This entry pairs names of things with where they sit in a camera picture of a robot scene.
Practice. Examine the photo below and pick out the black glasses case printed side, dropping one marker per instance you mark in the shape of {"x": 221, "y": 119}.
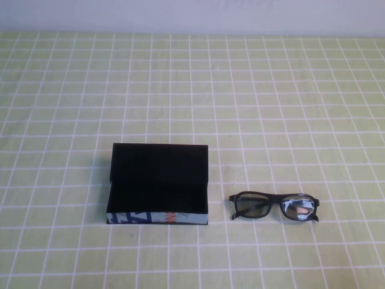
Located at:
{"x": 156, "y": 174}

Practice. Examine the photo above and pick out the black framed glasses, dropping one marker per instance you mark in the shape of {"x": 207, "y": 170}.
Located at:
{"x": 249, "y": 204}

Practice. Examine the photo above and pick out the green checked tablecloth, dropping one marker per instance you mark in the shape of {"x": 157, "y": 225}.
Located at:
{"x": 192, "y": 90}

